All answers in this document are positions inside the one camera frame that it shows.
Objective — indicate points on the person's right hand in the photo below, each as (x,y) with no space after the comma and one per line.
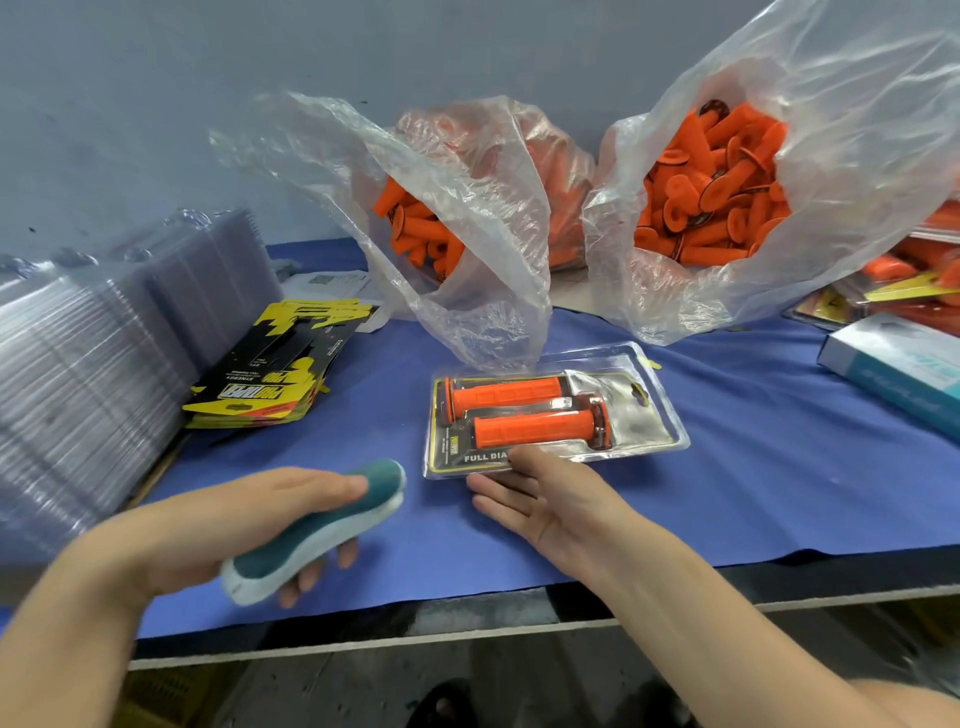
(555,503)

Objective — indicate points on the person's left hand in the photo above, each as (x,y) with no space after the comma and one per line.
(210,525)

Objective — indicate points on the teal hand stapler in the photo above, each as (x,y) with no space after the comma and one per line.
(323,533)

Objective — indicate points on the stack of clear blister shells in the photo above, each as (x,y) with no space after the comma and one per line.
(90,390)

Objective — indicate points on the person's right forearm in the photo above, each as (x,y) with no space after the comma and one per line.
(720,645)

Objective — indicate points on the person's right foot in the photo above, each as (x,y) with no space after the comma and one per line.
(660,705)

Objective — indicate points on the person's foot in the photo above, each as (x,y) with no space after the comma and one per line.
(447,705)
(660,705)

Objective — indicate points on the person's left foot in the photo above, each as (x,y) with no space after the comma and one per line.
(447,705)

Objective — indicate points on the person's right leg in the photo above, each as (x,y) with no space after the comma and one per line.
(923,705)

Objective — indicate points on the stack of yellow black cards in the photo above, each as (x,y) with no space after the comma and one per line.
(278,368)

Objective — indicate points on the yellow plastic crate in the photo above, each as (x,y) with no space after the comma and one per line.
(165,698)

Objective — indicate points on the white printed paper sheet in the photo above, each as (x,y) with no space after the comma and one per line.
(327,285)

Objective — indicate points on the teal white cardboard box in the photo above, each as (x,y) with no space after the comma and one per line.
(905,375)

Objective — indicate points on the large clear plastic bag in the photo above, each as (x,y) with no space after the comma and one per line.
(885,90)

